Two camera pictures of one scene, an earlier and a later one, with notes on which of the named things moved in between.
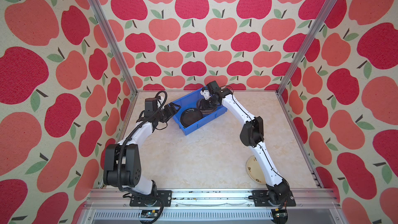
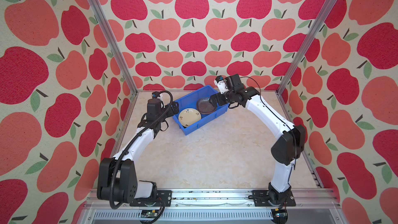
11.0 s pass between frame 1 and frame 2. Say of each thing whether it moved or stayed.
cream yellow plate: moved
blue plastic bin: stayed
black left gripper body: stayed
